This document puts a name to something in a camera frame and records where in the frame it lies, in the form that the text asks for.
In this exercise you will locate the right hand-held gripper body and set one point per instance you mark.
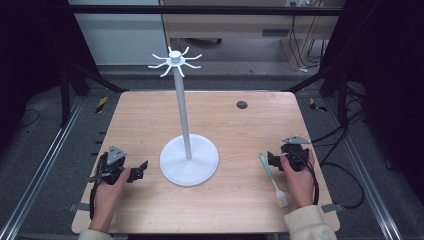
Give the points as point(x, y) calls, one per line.
point(296, 154)

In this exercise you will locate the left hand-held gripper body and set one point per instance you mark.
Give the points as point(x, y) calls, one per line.
point(112, 163)

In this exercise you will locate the white hook stand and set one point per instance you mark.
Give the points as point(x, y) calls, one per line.
point(189, 163)

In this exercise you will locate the person's right hand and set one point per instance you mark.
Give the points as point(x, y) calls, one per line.
point(299, 186)

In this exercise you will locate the person's left hand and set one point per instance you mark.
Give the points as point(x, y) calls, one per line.
point(107, 200)

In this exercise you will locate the yellow black tape strip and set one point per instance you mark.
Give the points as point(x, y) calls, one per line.
point(315, 105)
point(101, 104)

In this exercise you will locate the grey table grommet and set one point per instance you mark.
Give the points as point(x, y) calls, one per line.
point(242, 104)

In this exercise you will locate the white cabinet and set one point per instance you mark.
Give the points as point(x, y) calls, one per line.
point(120, 36)

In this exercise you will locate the wooden background desk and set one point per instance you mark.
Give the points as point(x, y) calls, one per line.
point(226, 26)

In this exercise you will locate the grey table edge bracket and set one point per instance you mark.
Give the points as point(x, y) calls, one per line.
point(332, 207)
point(78, 207)

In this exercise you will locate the aluminium floor rail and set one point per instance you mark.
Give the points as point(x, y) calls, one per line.
point(40, 166)
point(366, 173)

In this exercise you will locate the black upright frame post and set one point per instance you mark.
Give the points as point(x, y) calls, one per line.
point(65, 96)
point(342, 96)

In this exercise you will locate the black diagonal frame strut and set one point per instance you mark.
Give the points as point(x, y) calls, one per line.
point(308, 79)
point(100, 78)

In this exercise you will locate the black frame crossbar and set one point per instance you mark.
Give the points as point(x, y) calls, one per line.
point(200, 10)

